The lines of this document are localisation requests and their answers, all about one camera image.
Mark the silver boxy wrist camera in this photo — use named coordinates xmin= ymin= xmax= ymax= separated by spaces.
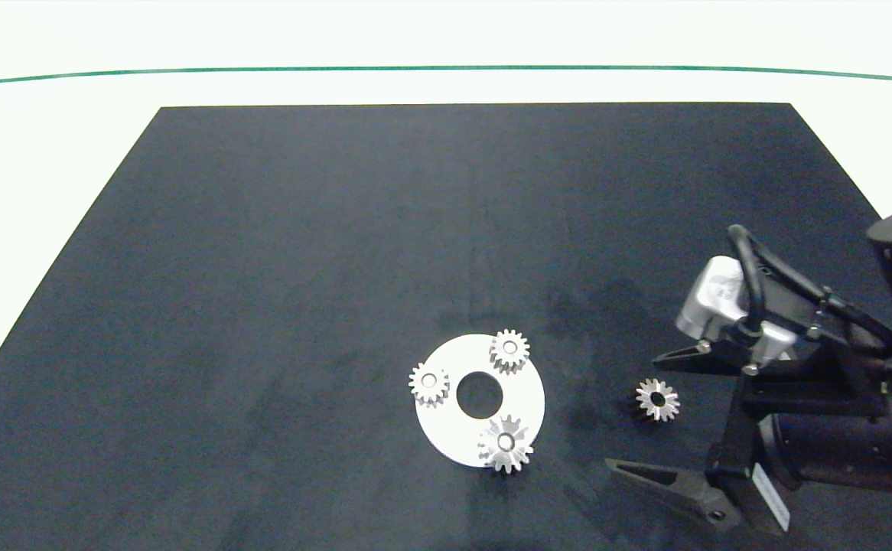
xmin=676 ymin=256 xmax=799 ymax=364

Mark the dark rectangular mat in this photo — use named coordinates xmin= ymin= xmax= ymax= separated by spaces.
xmin=0 ymin=103 xmax=892 ymax=551

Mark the round white plate with pins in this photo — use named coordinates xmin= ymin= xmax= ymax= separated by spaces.
xmin=415 ymin=334 xmax=546 ymax=468

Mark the black cable loop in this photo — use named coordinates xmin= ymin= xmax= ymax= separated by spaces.
xmin=727 ymin=224 xmax=892 ymax=362

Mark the larger steel gear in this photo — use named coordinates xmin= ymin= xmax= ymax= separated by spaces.
xmin=477 ymin=415 xmax=536 ymax=475

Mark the small steel gear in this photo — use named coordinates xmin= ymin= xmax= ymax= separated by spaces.
xmin=408 ymin=363 xmax=451 ymax=408
xmin=489 ymin=329 xmax=531 ymax=376
xmin=634 ymin=378 xmax=681 ymax=423

